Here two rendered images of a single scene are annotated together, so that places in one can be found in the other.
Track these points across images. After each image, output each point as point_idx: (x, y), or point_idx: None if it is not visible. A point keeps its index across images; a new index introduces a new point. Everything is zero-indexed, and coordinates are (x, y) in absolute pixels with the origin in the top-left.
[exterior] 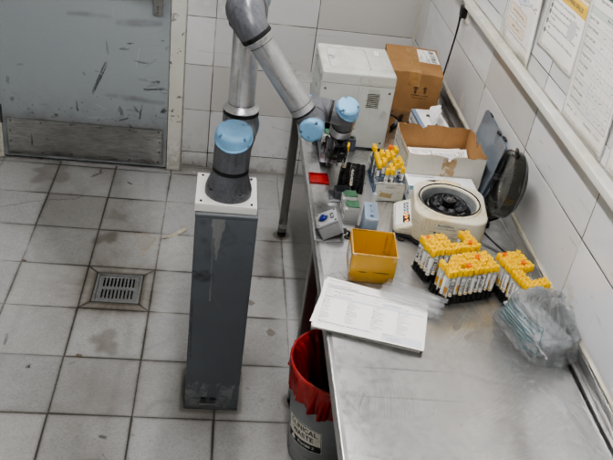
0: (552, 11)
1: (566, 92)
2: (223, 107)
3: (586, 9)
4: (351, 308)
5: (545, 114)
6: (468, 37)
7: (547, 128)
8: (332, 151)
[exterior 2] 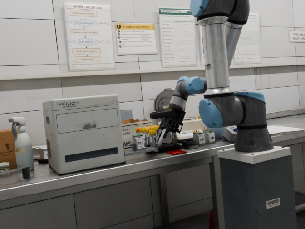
0: (121, 37)
1: (161, 58)
2: (230, 91)
3: (150, 25)
4: (278, 129)
5: (162, 70)
6: (1, 102)
7: (155, 80)
8: (181, 121)
